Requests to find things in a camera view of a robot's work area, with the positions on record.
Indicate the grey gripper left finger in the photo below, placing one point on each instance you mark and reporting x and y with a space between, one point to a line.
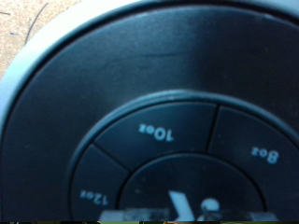
137 215

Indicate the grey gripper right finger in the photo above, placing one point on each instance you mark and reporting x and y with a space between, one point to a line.
249 216

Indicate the black Keurig coffee machine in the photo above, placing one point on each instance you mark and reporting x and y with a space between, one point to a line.
124 62

